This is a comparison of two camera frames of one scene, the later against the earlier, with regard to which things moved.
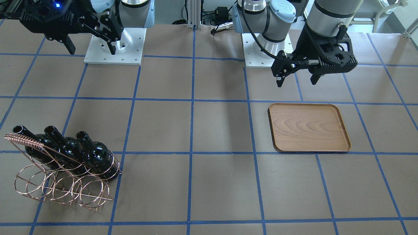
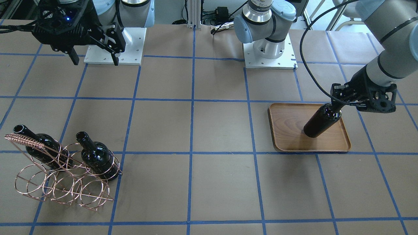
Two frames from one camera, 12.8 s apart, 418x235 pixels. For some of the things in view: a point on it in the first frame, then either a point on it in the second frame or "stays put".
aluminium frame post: (194, 13) stays put
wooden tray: (308, 128) stays put
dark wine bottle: (98, 160) to (326, 115)
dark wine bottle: (49, 154) stays put
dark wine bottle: (69, 154) to (101, 161)
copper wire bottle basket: (53, 176) stays put
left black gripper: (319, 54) to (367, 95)
